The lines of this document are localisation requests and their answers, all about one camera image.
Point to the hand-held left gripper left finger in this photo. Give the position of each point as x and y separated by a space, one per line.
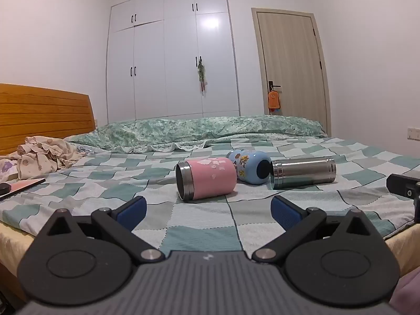
133 212

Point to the pink clothing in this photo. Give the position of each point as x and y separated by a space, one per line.
410 293

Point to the green floral quilt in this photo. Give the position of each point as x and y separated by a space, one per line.
203 129

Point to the stainless steel cup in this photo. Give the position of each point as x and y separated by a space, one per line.
305 172

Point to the beige floral crumpled garment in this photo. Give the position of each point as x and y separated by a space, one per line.
46 156

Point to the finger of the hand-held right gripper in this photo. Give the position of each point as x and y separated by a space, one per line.
402 183

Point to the orange hanging plush toy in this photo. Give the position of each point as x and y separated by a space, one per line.
274 100

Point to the pink cup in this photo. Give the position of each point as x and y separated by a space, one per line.
213 178

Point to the wall socket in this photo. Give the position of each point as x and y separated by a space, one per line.
413 133

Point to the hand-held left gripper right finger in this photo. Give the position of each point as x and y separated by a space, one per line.
284 214

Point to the small black object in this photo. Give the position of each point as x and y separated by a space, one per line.
4 188

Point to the purple print cloth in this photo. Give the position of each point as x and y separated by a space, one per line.
7 169

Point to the white wardrobe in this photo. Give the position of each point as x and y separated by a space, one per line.
170 55

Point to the green hanging ornament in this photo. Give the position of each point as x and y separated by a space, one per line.
201 73

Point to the blue cartoon print cup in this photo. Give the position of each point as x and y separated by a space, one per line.
249 167

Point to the beige wooden door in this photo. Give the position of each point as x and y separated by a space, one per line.
290 69

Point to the wooden headboard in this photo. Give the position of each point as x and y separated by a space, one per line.
39 115

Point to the green checkered bed sheet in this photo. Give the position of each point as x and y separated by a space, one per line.
197 223

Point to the pink flat notebook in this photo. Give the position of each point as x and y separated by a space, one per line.
21 186

